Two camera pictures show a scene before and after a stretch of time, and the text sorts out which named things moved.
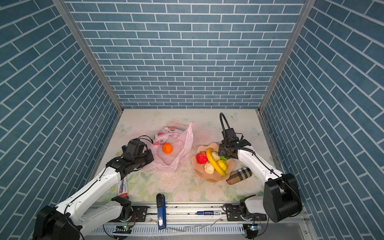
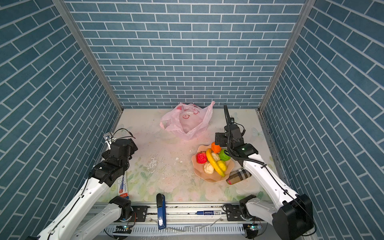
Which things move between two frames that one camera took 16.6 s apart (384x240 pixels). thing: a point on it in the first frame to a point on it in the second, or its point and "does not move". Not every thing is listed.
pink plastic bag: [171, 146] to [188, 121]
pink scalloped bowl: [199, 169] does not move
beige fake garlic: [208, 168] does not move
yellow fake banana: [209, 152] does not move
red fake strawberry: [201, 158] does not move
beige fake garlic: [215, 155] does not move
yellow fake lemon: [222, 164] does not move
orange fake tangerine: [167, 148] to [216, 148]
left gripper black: [150, 157] to [131, 150]
